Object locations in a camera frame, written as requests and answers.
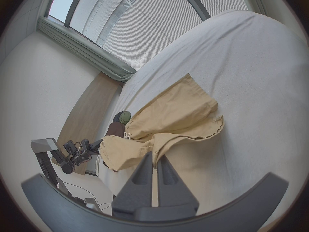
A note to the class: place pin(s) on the dark blue garment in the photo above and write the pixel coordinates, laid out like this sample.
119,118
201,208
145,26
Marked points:
117,118

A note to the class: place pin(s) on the brown shorts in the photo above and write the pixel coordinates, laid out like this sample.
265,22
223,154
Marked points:
115,129

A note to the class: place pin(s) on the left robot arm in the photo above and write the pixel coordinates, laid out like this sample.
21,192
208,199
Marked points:
44,145

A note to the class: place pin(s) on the green garment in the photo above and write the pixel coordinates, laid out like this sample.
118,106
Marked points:
125,117

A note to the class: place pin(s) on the grey-green curtain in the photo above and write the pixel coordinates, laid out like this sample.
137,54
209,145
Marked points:
84,47
277,3

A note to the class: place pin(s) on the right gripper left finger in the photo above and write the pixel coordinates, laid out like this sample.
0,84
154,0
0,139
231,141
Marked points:
135,192

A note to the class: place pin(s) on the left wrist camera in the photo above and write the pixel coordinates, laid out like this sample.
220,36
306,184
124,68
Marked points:
85,143

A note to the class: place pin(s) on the bed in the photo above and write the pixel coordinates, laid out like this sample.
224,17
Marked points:
241,81

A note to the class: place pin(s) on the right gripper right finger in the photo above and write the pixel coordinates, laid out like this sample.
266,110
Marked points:
173,192

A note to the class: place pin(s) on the window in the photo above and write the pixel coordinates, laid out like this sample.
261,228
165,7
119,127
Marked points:
144,20

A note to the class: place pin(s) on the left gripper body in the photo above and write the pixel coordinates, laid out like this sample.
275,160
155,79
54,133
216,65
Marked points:
95,148

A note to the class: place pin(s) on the tan shorts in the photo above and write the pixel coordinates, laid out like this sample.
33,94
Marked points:
173,115

